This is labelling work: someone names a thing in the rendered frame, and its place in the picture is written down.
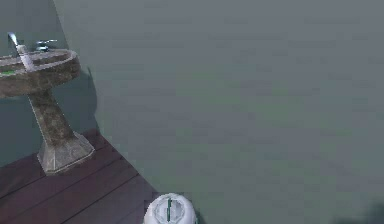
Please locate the silver sink faucet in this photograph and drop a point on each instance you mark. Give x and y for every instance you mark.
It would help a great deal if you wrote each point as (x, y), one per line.
(43, 46)

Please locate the green soap bar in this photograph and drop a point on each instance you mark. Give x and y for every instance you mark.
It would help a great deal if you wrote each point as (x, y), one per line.
(7, 72)

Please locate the brown stone pedestal sink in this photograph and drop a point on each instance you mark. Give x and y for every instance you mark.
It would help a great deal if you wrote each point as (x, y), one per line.
(50, 120)

